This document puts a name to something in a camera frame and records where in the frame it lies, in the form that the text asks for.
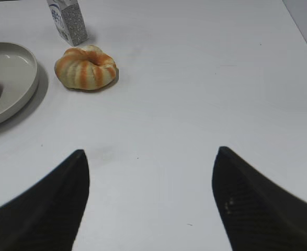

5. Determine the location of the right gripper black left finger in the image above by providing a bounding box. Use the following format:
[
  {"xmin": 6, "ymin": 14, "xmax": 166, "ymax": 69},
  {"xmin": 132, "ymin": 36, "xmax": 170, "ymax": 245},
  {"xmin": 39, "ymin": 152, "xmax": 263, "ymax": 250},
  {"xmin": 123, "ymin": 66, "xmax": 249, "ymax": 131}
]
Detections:
[{"xmin": 0, "ymin": 150, "xmax": 90, "ymax": 250}]

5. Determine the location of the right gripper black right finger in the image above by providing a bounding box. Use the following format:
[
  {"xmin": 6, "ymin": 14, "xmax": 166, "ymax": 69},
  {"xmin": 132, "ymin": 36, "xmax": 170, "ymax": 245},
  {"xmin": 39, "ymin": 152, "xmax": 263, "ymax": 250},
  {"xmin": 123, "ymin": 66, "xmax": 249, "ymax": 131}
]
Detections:
[{"xmin": 212, "ymin": 146, "xmax": 307, "ymax": 250}]

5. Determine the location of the beige ceramic plate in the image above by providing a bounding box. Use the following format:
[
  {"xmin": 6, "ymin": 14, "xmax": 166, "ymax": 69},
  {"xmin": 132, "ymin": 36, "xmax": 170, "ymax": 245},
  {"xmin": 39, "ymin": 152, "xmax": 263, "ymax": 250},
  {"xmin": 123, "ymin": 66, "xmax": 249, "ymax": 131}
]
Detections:
[{"xmin": 0, "ymin": 42, "xmax": 39, "ymax": 123}]

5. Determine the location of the orange striped bread bun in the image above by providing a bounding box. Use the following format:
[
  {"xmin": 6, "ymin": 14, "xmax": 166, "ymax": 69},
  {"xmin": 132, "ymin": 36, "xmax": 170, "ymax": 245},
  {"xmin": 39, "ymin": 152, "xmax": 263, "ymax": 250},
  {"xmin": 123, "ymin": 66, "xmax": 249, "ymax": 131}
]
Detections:
[{"xmin": 54, "ymin": 45, "xmax": 118, "ymax": 91}]

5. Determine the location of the small grey milk carton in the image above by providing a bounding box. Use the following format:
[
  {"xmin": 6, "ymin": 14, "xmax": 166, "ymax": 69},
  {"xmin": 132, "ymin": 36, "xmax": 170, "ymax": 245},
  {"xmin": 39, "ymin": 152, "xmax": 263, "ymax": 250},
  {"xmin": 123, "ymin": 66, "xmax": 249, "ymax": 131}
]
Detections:
[{"xmin": 47, "ymin": 0, "xmax": 88, "ymax": 47}]

